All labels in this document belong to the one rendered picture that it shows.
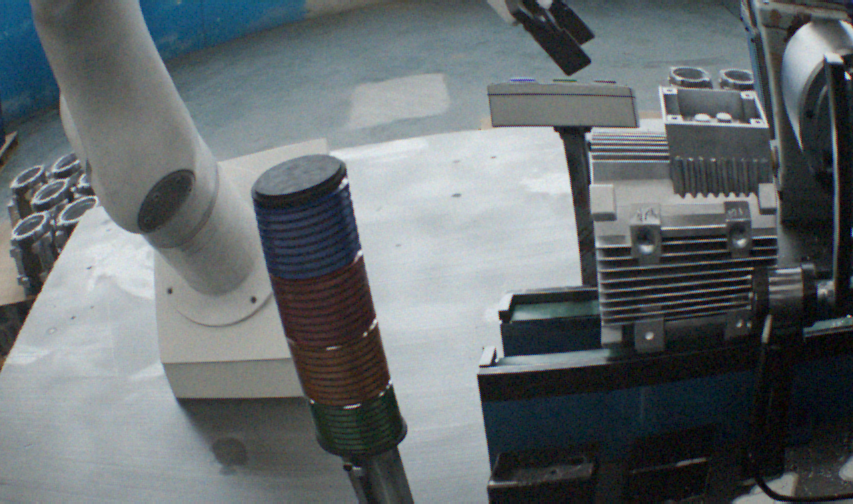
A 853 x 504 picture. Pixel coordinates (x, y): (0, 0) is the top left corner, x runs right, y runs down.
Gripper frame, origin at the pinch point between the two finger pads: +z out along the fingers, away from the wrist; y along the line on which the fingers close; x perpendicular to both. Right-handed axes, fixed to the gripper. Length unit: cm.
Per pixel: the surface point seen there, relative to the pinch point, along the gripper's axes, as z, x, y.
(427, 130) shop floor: 54, -144, -277
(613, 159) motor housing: 8.0, -1.8, 9.0
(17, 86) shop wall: -163, -461, -453
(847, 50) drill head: 20.9, 32.4, -15.6
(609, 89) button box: 9.6, -4.8, -17.7
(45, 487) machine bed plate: -1, -77, 30
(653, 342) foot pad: 21.7, -5.9, 15.9
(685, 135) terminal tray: 9.1, 6.6, 11.0
